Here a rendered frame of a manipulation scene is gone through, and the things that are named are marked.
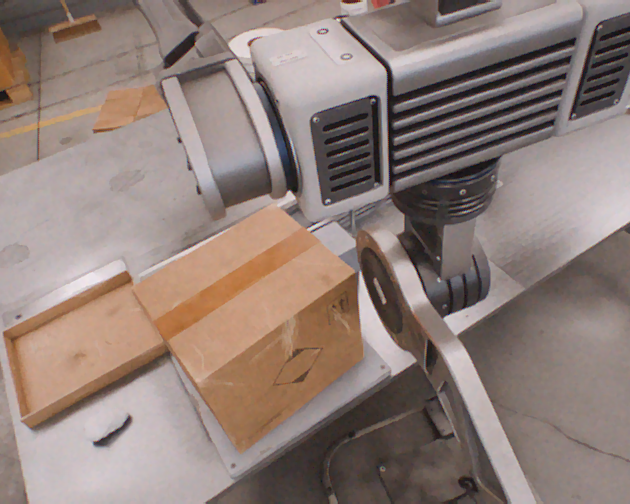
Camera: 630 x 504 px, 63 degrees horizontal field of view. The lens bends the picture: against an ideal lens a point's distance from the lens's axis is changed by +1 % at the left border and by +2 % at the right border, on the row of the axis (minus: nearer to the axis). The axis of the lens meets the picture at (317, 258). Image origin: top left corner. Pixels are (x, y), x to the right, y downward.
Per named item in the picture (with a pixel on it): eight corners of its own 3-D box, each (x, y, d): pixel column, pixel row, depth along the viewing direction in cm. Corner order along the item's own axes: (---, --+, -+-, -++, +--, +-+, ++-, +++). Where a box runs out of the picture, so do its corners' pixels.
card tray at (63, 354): (132, 279, 127) (126, 268, 124) (168, 351, 111) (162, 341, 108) (10, 340, 119) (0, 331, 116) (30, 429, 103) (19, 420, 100)
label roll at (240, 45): (308, 77, 174) (302, 35, 163) (268, 105, 165) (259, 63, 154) (266, 64, 184) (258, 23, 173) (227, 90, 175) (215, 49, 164)
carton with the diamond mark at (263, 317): (295, 289, 116) (273, 201, 96) (365, 357, 102) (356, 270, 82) (180, 367, 106) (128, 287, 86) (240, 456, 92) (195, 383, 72)
